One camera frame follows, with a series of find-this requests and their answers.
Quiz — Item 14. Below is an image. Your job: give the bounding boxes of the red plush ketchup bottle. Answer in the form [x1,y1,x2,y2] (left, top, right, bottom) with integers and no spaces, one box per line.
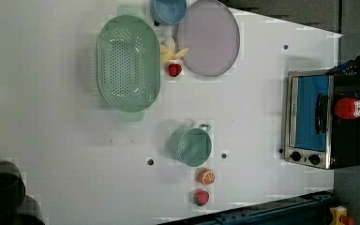
[335,97,360,120]

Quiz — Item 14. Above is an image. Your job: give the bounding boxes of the black and steel toaster oven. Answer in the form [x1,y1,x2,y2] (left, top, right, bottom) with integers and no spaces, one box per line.
[283,70,360,170]

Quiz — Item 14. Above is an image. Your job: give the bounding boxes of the small red toy fruit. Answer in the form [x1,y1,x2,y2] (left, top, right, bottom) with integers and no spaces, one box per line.
[168,63,182,77]

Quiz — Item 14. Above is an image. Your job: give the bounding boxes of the yellow toy banana peel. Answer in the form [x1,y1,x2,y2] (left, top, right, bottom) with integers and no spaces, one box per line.
[160,36,188,63]

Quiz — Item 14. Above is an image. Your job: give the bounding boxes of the toy orange slice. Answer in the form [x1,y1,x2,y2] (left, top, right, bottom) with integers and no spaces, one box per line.
[198,168,216,186]

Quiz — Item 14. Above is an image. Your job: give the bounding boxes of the green perforated colander basket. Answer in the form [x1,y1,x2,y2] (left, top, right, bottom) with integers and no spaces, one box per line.
[96,5,160,122]

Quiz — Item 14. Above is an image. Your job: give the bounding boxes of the toy strawberry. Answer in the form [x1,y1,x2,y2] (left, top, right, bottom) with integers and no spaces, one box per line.
[192,189,210,206]

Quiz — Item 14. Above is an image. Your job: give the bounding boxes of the lilac round plate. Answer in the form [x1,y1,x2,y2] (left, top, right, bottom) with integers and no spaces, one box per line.
[177,0,240,76]

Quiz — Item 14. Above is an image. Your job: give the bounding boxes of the blue bowl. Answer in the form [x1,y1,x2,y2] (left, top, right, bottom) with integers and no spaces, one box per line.
[150,0,188,26]

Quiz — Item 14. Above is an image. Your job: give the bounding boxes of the yellow and red button box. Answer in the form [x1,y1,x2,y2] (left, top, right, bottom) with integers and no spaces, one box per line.
[330,206,355,225]

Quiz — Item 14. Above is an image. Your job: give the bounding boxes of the teal cup with handle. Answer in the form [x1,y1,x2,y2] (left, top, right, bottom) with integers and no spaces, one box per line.
[169,124,213,167]

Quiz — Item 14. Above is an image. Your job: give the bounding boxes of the blue metal table frame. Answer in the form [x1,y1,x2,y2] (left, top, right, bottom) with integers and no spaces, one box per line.
[159,191,339,225]

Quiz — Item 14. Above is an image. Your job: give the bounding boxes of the dark cylindrical camera mount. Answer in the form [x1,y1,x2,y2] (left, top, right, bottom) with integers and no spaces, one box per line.
[0,161,46,225]

